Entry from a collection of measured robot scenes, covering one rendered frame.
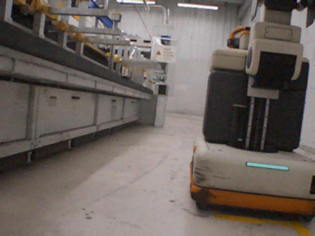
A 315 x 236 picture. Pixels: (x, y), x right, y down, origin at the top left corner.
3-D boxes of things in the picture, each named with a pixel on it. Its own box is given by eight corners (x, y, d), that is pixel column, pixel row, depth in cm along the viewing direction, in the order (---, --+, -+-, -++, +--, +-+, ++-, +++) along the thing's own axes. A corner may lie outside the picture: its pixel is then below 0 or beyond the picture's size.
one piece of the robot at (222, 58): (198, 153, 178) (213, 24, 174) (282, 163, 173) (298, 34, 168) (200, 164, 145) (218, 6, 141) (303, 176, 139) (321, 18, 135)
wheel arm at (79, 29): (121, 37, 148) (122, 29, 148) (119, 35, 144) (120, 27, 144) (47, 32, 152) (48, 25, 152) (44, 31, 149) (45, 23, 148)
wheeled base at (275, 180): (189, 171, 187) (193, 134, 186) (282, 182, 180) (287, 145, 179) (188, 205, 120) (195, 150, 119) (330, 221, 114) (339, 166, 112)
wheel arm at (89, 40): (130, 47, 173) (131, 40, 172) (129, 46, 169) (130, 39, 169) (65, 42, 177) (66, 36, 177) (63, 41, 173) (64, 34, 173)
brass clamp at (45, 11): (55, 19, 129) (56, 8, 129) (41, 10, 115) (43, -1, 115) (43, 18, 129) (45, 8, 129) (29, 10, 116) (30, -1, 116)
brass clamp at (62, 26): (74, 35, 154) (75, 27, 154) (64, 29, 140) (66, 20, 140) (64, 35, 154) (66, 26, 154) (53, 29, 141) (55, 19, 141)
